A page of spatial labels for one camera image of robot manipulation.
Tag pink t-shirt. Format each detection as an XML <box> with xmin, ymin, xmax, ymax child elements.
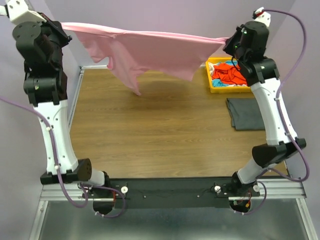
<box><xmin>61</xmin><ymin>22</ymin><xmax>227</xmax><ymax>95</ymax></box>

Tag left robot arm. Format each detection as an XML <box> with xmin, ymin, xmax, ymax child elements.
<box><xmin>12</xmin><ymin>20</ymin><xmax>111</xmax><ymax>198</ymax></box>

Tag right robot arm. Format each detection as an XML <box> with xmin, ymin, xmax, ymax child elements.
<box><xmin>223</xmin><ymin>21</ymin><xmax>307</xmax><ymax>196</ymax></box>

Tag orange t-shirt in bin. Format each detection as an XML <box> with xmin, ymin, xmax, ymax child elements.
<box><xmin>211</xmin><ymin>62</ymin><xmax>248</xmax><ymax>87</ymax></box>

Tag white cloth in bin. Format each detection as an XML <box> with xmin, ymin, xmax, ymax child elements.
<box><xmin>208</xmin><ymin>62</ymin><xmax>217</xmax><ymax>79</ymax></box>

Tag yellow plastic bin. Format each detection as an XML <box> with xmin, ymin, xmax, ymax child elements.
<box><xmin>205</xmin><ymin>57</ymin><xmax>251</xmax><ymax>93</ymax></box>

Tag blue t-shirt in bin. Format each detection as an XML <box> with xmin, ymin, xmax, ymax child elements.
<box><xmin>211</xmin><ymin>60</ymin><xmax>234</xmax><ymax>88</ymax></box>

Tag folded dark grey t-shirt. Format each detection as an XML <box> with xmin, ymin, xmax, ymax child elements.
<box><xmin>226</xmin><ymin>98</ymin><xmax>265</xmax><ymax>131</ymax></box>

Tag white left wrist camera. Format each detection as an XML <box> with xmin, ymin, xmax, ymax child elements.
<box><xmin>0</xmin><ymin>0</ymin><xmax>47</xmax><ymax>26</ymax></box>

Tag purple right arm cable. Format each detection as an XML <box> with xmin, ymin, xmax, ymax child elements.
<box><xmin>233</xmin><ymin>8</ymin><xmax>311</xmax><ymax>216</ymax></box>

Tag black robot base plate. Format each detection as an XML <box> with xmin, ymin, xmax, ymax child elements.
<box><xmin>82</xmin><ymin>176</ymin><xmax>261</xmax><ymax>216</ymax></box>

